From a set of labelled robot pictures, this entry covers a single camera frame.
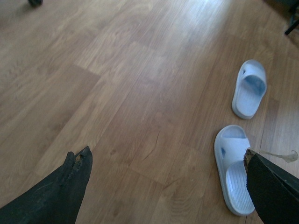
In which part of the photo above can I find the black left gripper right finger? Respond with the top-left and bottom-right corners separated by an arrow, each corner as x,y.
243,148 -> 299,224

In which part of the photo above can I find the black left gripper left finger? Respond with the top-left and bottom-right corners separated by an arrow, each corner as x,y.
0,147 -> 93,224

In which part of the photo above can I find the light blue slide sandal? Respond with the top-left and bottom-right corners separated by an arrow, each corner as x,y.
214,125 -> 255,216
232,59 -> 267,119

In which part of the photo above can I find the black metal shoe rack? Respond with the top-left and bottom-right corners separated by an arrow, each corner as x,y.
285,0 -> 299,35

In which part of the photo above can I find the white-legged chair on castors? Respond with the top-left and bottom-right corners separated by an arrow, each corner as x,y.
28,0 -> 43,7

